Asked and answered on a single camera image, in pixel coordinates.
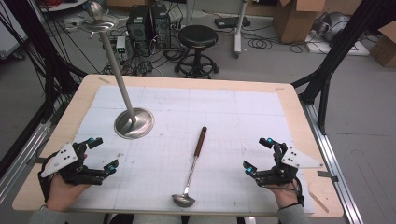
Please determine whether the person's left hand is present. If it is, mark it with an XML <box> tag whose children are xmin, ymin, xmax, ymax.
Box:
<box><xmin>46</xmin><ymin>175</ymin><xmax>92</xmax><ymax>213</ymax></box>

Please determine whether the black computer tower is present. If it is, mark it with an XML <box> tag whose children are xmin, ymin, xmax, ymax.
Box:
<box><xmin>125</xmin><ymin>5</ymin><xmax>153</xmax><ymax>55</ymax></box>
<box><xmin>150</xmin><ymin>3</ymin><xmax>173</xmax><ymax>49</ymax></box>

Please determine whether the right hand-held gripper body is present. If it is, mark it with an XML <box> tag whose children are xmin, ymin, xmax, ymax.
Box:
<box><xmin>255</xmin><ymin>142</ymin><xmax>324</xmax><ymax>188</ymax></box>

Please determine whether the white flat board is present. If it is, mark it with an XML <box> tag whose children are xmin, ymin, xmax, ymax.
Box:
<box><xmin>304</xmin><ymin>30</ymin><xmax>371</xmax><ymax>57</ymax></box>

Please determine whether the aluminium rail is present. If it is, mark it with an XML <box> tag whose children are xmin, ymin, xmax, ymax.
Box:
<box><xmin>0</xmin><ymin>120</ymin><xmax>53</xmax><ymax>204</ymax></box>
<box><xmin>299</xmin><ymin>100</ymin><xmax>364</xmax><ymax>224</ymax></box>

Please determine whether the small white box green light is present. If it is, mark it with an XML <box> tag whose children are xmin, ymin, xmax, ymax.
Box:
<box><xmin>115</xmin><ymin>35</ymin><xmax>127</xmax><ymax>54</ymax></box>

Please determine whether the white gridded mat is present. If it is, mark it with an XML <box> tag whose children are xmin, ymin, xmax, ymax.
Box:
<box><xmin>70</xmin><ymin>85</ymin><xmax>316</xmax><ymax>217</ymax></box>

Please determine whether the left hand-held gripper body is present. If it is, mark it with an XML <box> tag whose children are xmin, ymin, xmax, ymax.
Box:
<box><xmin>40</xmin><ymin>142</ymin><xmax>108</xmax><ymax>187</ymax></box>

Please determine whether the black sleeved cable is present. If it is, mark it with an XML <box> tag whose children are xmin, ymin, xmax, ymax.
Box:
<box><xmin>291</xmin><ymin>175</ymin><xmax>306</xmax><ymax>207</ymax></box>
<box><xmin>37</xmin><ymin>154</ymin><xmax>61</xmax><ymax>203</ymax></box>

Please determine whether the thin wooden stick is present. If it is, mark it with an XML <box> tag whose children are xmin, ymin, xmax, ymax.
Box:
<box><xmin>307</xmin><ymin>189</ymin><xmax>330</xmax><ymax>215</ymax></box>

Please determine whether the person's right hand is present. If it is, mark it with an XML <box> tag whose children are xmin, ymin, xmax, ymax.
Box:
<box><xmin>266</xmin><ymin>181</ymin><xmax>302</xmax><ymax>210</ymax></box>

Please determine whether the white stand post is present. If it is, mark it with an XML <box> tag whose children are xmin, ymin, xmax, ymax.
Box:
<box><xmin>233</xmin><ymin>0</ymin><xmax>250</xmax><ymax>59</ymax></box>

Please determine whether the black round stool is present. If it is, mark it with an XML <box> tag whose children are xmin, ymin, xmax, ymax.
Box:
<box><xmin>174</xmin><ymin>24</ymin><xmax>220</xmax><ymax>79</ymax></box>

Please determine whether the round white table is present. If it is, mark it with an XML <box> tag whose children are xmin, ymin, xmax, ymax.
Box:
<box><xmin>38</xmin><ymin>0</ymin><xmax>89</xmax><ymax>13</ymax></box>

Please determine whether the black metal frame with cables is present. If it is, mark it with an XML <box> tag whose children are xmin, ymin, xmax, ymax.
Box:
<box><xmin>0</xmin><ymin>0</ymin><xmax>89</xmax><ymax>175</ymax></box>

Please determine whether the silver rounded appliance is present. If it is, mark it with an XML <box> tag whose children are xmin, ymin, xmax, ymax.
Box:
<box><xmin>313</xmin><ymin>11</ymin><xmax>352</xmax><ymax>43</ymax></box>

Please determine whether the dark tape strip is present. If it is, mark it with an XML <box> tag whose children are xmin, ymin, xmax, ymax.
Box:
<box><xmin>317</xmin><ymin>170</ymin><xmax>340</xmax><ymax>183</ymax></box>
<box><xmin>25</xmin><ymin>156</ymin><xmax>48</xmax><ymax>166</ymax></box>

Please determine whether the flat black device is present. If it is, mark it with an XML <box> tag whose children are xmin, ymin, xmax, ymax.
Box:
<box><xmin>214</xmin><ymin>15</ymin><xmax>252</xmax><ymax>30</ymax></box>

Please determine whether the small cardboard box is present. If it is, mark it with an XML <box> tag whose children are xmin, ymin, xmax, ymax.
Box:
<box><xmin>369</xmin><ymin>21</ymin><xmax>396</xmax><ymax>69</ymax></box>

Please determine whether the metal stand with round base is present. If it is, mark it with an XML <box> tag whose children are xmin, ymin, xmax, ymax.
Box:
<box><xmin>78</xmin><ymin>1</ymin><xmax>156</xmax><ymax>140</ymax></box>

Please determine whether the coiled black cable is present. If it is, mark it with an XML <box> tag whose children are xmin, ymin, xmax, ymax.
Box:
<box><xmin>247</xmin><ymin>33</ymin><xmax>274</xmax><ymax>50</ymax></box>

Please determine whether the metal ladle with brown handle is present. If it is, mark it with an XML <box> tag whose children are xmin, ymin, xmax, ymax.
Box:
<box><xmin>171</xmin><ymin>126</ymin><xmax>208</xmax><ymax>209</ymax></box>

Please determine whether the large open cardboard box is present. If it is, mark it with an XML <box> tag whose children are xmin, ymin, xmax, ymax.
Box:
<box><xmin>273</xmin><ymin>0</ymin><xmax>329</xmax><ymax>45</ymax></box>

